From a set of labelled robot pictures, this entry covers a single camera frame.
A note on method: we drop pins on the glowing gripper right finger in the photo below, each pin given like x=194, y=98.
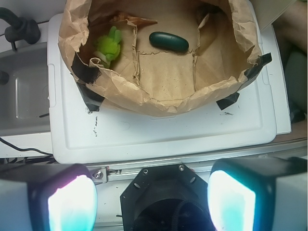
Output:
x=259, y=194

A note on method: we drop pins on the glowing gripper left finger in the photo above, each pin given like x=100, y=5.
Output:
x=51, y=197

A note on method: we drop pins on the green plush animal toy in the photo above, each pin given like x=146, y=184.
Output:
x=107, y=47

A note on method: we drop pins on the white plastic bin lid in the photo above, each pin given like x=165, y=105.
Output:
x=108, y=135

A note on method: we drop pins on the grey plastic tray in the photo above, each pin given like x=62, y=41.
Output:
x=24, y=103

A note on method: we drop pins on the black tape right lower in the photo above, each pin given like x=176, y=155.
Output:
x=228, y=101

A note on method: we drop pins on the black tape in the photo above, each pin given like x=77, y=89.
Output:
x=87, y=74
x=262, y=61
x=228, y=101
x=92, y=100

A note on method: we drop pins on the black tape left lower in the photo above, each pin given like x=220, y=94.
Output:
x=92, y=100

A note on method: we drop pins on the black tape left upper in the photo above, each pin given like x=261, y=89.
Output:
x=87, y=74

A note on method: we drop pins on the black tape right upper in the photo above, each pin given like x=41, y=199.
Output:
x=262, y=61

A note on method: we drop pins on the black clamp knob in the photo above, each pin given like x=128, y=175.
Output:
x=20, y=28

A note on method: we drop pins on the brown paper bag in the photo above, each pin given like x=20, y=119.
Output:
x=223, y=44

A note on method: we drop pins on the dark green oval object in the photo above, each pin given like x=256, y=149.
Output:
x=168, y=41

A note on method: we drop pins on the aluminium rail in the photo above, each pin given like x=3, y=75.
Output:
x=199, y=163

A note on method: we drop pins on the black octagonal mount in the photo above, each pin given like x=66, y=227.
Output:
x=166, y=198

